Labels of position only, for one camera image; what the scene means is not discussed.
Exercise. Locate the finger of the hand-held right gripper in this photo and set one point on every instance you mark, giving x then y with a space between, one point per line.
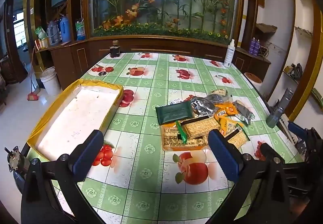
296 129

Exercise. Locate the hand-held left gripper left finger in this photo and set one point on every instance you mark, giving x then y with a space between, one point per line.
87 154

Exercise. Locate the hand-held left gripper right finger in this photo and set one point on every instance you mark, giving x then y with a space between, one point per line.
223 157

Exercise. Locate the cracker packet with black stripe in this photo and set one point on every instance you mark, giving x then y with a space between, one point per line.
238 139

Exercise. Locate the orange snack packet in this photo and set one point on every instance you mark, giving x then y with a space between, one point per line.
227 110
228 125

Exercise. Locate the clear cracker packet green end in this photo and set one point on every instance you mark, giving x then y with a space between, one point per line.
199 127

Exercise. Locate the yellow cardboard tray box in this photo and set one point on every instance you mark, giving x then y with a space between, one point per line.
75 113

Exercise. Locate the silver foil snack packet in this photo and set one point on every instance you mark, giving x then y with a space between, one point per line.
243 113
201 108

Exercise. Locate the large orange cracker packet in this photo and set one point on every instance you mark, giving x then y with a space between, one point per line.
176 140

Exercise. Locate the clear packet with beige label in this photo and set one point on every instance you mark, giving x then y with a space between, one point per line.
219 93

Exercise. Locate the dark green snack packet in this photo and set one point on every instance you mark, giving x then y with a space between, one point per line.
174 113

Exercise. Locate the white candy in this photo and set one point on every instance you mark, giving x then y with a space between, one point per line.
175 101

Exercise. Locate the silver flashlight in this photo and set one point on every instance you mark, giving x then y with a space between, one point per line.
278 110

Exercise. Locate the dark metal tools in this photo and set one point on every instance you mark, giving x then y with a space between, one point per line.
294 70

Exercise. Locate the brown bowl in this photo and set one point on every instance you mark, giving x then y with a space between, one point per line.
253 77

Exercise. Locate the small electric motor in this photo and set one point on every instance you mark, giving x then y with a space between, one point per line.
16 161

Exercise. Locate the red broom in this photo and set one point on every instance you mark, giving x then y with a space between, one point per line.
33 96

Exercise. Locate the white plastic bucket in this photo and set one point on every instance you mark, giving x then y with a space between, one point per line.
51 82

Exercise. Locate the purple bottle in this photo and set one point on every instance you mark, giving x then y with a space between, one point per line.
251 46
257 47

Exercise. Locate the fruit print tablecloth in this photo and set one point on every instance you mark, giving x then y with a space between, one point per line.
151 82

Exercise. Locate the wooden cabinet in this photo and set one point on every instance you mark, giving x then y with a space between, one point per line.
83 57

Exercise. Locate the white spray bottle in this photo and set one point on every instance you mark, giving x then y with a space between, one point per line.
228 55

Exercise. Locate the dark glass bottle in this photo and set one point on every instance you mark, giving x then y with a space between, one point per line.
115 50

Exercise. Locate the grey thermos flask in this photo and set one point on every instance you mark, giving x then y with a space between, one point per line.
53 33

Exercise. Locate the blue thermos flask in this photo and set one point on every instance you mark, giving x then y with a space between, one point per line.
64 30

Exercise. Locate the green white bag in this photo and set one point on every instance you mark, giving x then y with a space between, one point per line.
41 33

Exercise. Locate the barred window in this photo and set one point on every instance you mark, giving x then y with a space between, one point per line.
19 28

